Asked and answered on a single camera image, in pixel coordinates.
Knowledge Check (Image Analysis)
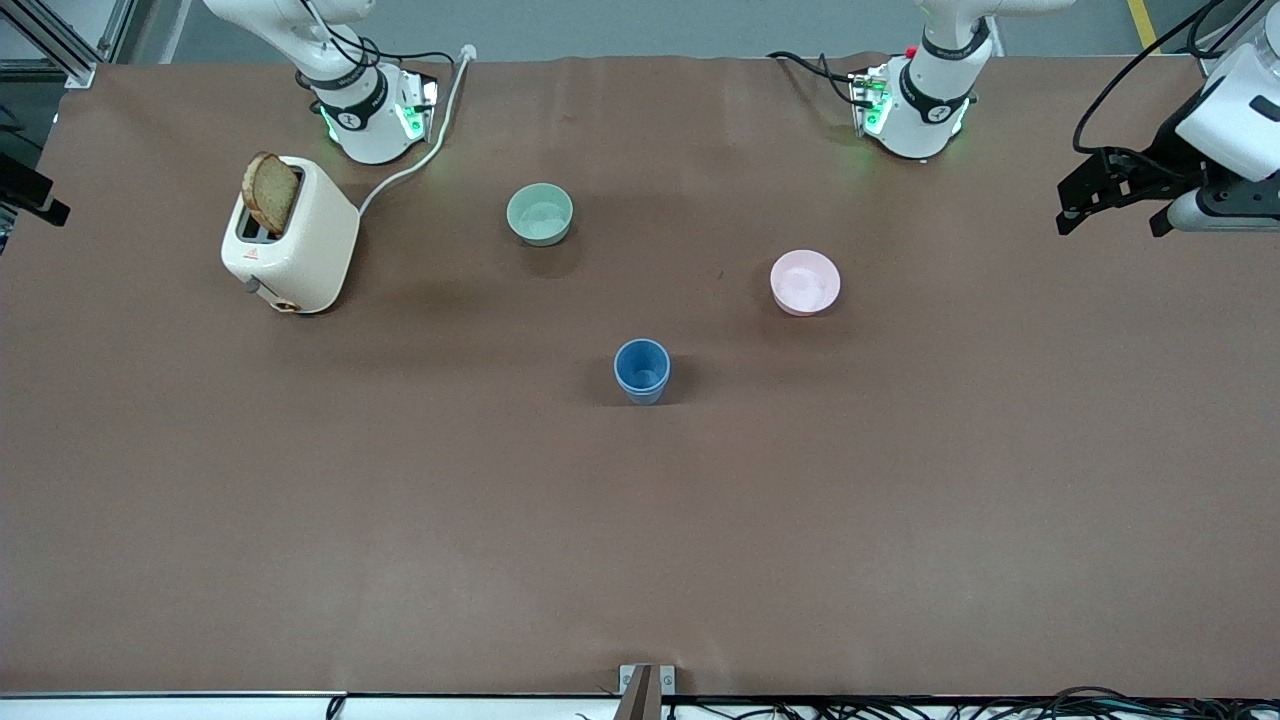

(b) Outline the brown bread slice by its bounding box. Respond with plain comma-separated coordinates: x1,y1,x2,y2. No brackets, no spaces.
242,152,301,238

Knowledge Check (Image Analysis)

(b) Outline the cream white toaster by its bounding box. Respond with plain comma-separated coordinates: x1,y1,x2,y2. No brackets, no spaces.
221,155,361,316

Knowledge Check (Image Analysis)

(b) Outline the pink bowl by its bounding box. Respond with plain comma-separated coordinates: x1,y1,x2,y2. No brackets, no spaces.
770,250,841,317

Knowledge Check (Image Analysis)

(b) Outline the green bowl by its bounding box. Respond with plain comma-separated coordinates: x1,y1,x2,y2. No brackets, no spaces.
506,183,575,247

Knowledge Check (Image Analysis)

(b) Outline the brown table cover sheet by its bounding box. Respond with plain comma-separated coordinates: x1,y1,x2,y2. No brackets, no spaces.
0,52,1280,699

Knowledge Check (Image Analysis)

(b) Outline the aluminium frame profile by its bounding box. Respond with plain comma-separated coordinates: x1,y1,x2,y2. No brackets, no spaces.
1198,0,1269,77
0,0,98,89

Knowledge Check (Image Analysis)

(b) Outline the black left arm base cable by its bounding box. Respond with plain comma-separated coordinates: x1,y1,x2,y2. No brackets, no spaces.
768,50,873,107

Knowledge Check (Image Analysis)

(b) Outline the black arm base cable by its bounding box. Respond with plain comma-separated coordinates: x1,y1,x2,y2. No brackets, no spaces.
768,50,873,107
294,0,457,93

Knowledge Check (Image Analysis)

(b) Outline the white toaster power cable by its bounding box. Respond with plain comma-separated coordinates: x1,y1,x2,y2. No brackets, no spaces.
357,45,478,217

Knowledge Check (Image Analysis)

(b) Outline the black right arm base cable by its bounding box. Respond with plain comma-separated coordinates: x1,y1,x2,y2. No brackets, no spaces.
294,0,457,93

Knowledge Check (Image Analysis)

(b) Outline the black cable bundle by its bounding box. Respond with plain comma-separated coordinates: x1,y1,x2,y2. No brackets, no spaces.
665,686,1280,720

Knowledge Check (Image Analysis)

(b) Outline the white table edge rail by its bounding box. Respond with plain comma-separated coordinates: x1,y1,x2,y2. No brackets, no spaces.
0,692,621,720

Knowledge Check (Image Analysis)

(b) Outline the metal table bracket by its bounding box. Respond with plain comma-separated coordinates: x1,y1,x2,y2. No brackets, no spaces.
619,664,676,697

